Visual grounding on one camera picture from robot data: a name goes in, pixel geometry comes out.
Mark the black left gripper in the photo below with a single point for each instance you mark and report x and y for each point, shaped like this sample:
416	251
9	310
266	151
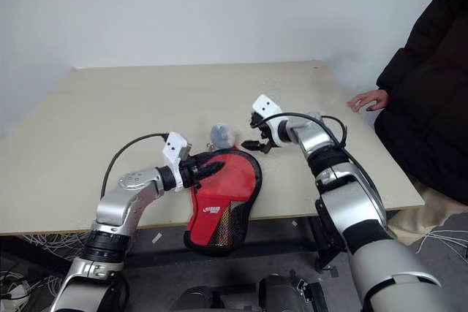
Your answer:
191	175

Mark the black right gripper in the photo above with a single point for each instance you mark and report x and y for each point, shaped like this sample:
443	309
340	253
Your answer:
267	133

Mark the red black paddle case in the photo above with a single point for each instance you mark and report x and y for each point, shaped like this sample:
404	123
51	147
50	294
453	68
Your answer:
204	198

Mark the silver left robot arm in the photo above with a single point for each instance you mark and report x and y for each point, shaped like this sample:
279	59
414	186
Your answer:
117	209

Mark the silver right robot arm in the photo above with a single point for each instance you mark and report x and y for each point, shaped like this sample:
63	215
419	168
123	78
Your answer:
365	198

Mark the person's bare hand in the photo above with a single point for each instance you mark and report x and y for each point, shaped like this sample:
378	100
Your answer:
371	99

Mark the grey plush ball toy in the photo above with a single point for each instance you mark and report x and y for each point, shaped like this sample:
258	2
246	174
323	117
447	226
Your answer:
221	134

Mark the grey tape piece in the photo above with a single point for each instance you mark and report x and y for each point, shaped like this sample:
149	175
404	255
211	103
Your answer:
157	237

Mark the dark rounded grey shape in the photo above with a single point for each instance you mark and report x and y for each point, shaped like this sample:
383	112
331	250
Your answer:
195	299
279	293

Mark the cream fabric bag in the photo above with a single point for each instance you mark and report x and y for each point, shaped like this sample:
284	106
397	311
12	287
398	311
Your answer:
420	217

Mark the person in black jacket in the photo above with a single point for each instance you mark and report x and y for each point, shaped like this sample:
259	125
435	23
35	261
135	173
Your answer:
431	71

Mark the white power strip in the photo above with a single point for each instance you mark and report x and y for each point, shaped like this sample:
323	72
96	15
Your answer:
12	292

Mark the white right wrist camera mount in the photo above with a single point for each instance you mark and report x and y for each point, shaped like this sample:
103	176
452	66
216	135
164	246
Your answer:
266	104

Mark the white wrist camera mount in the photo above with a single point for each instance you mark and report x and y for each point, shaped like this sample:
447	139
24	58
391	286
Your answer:
266	104
173	147

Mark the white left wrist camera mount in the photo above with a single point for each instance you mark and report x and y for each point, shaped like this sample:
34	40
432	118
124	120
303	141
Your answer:
173	147

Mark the black table frame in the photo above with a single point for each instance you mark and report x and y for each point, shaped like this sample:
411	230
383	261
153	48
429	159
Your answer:
325	250

